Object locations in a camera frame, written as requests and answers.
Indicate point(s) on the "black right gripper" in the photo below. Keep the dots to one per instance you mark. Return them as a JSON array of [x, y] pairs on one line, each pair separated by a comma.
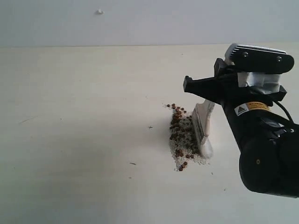
[[247, 110]]

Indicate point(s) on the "wooden paint brush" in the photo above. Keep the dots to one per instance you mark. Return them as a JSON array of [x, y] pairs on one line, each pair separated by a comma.
[[201, 116]]

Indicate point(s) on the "pile of pellets and grains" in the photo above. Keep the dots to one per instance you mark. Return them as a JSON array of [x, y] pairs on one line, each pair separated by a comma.
[[182, 138]]

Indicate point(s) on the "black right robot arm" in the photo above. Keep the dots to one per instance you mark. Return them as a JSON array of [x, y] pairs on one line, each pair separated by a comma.
[[268, 143]]

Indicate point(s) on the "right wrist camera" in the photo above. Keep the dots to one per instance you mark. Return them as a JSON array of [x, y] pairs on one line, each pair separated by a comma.
[[259, 67]]

